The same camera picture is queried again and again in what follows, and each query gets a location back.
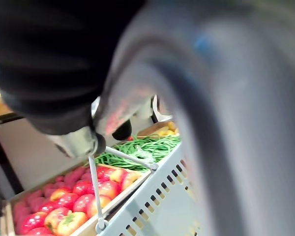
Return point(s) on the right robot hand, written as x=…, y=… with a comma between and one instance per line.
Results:
x=51, y=49

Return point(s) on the white plastic shopping basket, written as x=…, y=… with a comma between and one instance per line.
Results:
x=162, y=214

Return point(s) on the small red vegetable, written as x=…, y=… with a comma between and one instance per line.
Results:
x=130, y=138

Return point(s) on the white object behind crates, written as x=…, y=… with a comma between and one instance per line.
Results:
x=154, y=109

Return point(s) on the pink red sweet potato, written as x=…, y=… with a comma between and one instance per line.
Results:
x=36, y=204
x=20, y=211
x=73, y=175

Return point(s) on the pile of green beans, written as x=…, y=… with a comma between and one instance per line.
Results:
x=152, y=147

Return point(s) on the red yellow tomato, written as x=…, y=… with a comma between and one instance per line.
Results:
x=129, y=180
x=103, y=205
x=59, y=193
x=118, y=175

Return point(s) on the pile of yellow potatoes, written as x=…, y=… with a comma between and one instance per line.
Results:
x=170, y=129

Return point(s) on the red yellow bell pepper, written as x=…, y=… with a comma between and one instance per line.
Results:
x=54, y=217

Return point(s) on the large red tomato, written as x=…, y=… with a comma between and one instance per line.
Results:
x=34, y=221

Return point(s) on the orange yellow bell pepper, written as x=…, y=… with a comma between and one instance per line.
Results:
x=72, y=222

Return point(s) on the wooden crate of tomatoes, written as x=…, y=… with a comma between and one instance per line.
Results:
x=88, y=227

